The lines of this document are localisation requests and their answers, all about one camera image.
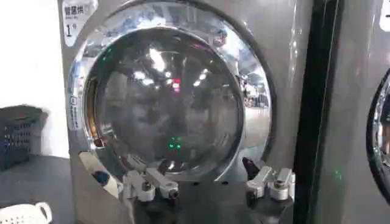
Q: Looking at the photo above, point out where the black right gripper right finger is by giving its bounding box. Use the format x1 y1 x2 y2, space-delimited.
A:
242 156 296 201

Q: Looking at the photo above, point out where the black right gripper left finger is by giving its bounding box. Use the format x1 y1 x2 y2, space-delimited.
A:
122 166 180 203

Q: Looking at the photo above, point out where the cream strip sticker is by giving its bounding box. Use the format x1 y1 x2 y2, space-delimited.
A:
78 150 123 199

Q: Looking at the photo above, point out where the round glass dryer door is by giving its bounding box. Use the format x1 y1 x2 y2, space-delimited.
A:
65 0 277 184

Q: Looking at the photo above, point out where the grey dryer with numeral label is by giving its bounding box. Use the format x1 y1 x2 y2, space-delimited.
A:
57 0 314 224

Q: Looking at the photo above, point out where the black-rimmed round dryer door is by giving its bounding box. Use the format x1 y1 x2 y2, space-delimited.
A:
365 68 390 205

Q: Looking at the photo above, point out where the white perforated laundry basket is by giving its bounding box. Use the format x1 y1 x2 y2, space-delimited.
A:
0 201 54 224

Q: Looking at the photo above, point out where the dark blue laundry basket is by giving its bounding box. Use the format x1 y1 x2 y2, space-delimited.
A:
0 104 44 172

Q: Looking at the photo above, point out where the white numeral label sticker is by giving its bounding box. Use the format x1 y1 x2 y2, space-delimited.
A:
62 0 99 48

